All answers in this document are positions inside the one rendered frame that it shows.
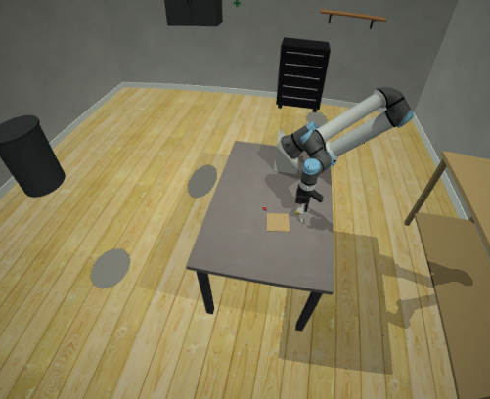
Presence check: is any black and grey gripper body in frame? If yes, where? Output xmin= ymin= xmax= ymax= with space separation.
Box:
xmin=295 ymin=184 xmax=312 ymax=204

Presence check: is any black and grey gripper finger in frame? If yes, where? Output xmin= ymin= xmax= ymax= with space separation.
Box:
xmin=297 ymin=200 xmax=309 ymax=220

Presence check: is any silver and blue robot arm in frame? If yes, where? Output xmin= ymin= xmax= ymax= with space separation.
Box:
xmin=281 ymin=87 xmax=414 ymax=202

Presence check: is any tan mat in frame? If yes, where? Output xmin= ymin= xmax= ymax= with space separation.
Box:
xmin=266 ymin=213 xmax=290 ymax=232

